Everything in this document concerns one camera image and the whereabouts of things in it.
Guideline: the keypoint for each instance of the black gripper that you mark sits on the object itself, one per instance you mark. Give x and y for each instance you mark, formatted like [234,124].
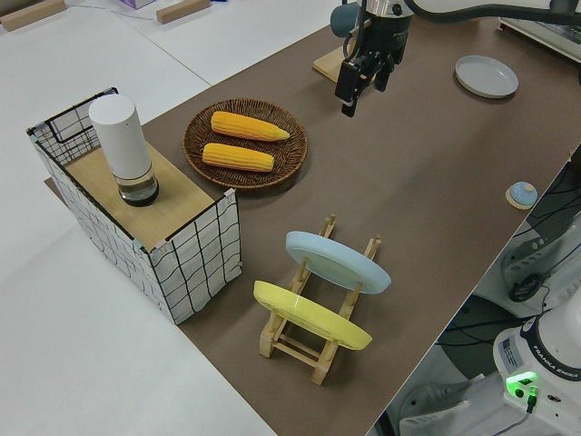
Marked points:
[383,36]

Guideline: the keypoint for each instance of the gray plate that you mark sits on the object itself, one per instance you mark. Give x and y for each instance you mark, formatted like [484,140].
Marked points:
[485,75]

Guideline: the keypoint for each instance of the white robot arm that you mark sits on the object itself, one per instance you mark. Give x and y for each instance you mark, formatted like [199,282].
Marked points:
[558,345]

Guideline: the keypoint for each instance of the light blue plate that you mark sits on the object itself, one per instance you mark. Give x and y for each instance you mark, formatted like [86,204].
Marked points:
[336,261]

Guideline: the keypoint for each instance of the yellow plate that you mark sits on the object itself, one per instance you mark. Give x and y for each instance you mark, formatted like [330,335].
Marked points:
[308,313]

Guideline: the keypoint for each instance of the wooden plate rack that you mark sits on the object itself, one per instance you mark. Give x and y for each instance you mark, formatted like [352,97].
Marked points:
[295,349]

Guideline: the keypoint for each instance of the wooden mug rack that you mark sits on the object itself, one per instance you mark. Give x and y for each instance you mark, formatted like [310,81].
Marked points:
[327,66]

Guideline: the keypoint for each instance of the teal mug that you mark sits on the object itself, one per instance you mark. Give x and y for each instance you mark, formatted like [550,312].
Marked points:
[342,18]

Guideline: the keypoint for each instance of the brown wicker basket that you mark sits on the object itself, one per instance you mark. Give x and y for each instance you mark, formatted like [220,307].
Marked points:
[290,159]

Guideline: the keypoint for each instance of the brown table mat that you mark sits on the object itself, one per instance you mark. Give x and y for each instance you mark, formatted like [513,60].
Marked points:
[408,181]

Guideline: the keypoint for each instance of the yellow corn cob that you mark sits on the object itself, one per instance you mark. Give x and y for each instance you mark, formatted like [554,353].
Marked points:
[245,125]
[236,157]

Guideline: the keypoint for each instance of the white toaster oven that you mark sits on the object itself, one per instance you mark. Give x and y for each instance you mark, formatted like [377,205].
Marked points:
[544,34]

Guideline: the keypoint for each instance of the blue service bell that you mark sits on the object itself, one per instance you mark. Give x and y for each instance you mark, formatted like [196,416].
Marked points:
[522,193]

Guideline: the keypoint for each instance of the short wooden block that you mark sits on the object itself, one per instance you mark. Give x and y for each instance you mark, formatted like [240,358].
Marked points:
[181,10]

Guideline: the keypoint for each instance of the white power strip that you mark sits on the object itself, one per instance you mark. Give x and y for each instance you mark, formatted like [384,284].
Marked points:
[528,254]

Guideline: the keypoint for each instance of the purple item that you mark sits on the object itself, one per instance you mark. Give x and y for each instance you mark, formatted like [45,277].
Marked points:
[136,3]

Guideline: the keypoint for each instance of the white cylinder bottle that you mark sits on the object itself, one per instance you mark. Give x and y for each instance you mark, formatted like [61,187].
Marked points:
[120,136]

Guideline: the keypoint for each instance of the black plug adapter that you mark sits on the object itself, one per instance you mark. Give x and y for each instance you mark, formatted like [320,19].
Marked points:
[524,290]

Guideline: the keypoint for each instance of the long wooden block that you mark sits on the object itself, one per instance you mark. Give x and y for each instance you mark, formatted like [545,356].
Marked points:
[32,13]

